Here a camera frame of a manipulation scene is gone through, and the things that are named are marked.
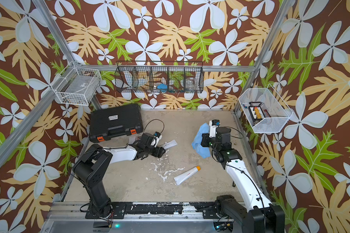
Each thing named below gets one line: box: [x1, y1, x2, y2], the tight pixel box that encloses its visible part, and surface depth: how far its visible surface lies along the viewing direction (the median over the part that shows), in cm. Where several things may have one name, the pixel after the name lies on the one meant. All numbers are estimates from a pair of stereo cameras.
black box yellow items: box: [247, 101, 266, 127], surface depth 84 cm
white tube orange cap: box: [173, 165, 201, 186], surface depth 88 cm
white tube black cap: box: [161, 139, 178, 150], surface depth 100 cm
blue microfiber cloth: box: [191, 122, 211, 159], surface depth 82 cm
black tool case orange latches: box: [88, 103, 144, 144], surface depth 104 cm
